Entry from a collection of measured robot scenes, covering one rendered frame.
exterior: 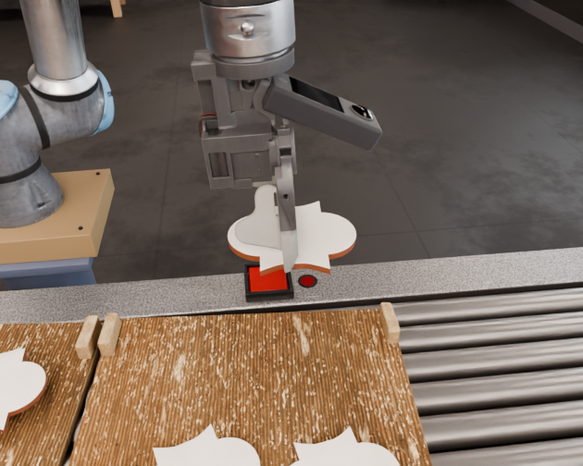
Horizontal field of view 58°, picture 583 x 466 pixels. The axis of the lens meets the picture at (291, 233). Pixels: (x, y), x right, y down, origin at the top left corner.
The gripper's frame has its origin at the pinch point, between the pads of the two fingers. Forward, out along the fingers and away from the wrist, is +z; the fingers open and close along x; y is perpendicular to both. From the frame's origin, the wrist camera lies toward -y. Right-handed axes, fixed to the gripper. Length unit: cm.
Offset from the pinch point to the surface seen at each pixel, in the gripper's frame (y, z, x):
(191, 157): 54, 113, -224
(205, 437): 11.8, 20.5, 10.8
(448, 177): -88, 122, -195
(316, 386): -1.5, 22.2, 4.0
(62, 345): 32.8, 20.0, -4.7
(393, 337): -12.8, 21.2, -2.4
